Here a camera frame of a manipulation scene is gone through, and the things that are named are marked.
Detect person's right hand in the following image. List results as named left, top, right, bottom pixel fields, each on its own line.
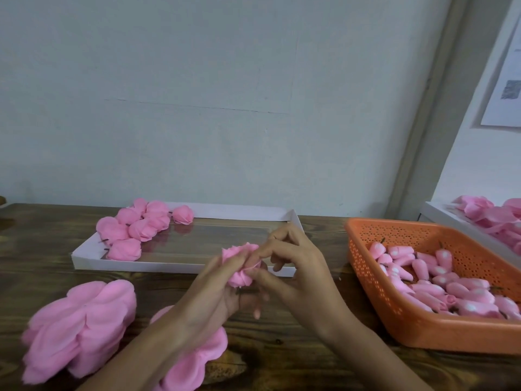
left=244, top=222, right=353, bottom=340

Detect person's left hand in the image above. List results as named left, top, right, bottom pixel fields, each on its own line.
left=175, top=248, right=268, bottom=345

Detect white shallow tray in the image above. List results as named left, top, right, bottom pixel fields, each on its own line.
left=71, top=203, right=306, bottom=278

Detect stack of pink petals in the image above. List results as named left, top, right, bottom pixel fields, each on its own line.
left=149, top=305, right=230, bottom=391
left=21, top=278, right=138, bottom=385

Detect pink petal flower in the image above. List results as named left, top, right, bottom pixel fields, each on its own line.
left=145, top=201, right=172, bottom=233

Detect pink rose buds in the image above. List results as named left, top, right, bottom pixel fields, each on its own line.
left=368, top=242, right=521, bottom=320

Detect group of finished pink roses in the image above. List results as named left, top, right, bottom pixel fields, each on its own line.
left=95, top=198, right=195, bottom=262

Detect pile of pink petals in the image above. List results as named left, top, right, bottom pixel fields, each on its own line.
left=452, top=195, right=521, bottom=256

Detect person's right forearm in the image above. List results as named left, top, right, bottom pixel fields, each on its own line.
left=317, top=320, right=433, bottom=391

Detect person's left forearm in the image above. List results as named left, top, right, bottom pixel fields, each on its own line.
left=77, top=317, right=206, bottom=391

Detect orange plastic basket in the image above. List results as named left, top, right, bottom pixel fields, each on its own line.
left=344, top=218, right=521, bottom=356

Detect white paper notice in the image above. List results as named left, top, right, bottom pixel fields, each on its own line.
left=481, top=12, right=521, bottom=129

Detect grey door frame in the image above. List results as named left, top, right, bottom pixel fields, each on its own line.
left=386, top=0, right=506, bottom=220

